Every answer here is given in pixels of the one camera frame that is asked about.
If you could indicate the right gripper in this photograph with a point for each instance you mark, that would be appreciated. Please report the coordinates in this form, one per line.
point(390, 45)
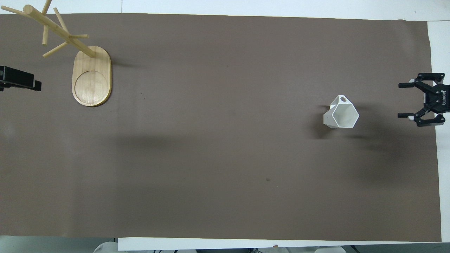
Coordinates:
point(439, 99)

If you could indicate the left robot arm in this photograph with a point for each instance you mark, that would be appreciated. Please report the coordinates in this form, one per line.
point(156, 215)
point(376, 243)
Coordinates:
point(105, 248)

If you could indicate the white hexagonal cup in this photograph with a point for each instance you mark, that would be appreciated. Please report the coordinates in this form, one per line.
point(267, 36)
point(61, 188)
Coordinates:
point(342, 114)

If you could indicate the wooden cup rack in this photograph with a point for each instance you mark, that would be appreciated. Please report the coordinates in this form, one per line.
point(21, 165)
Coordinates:
point(91, 80)

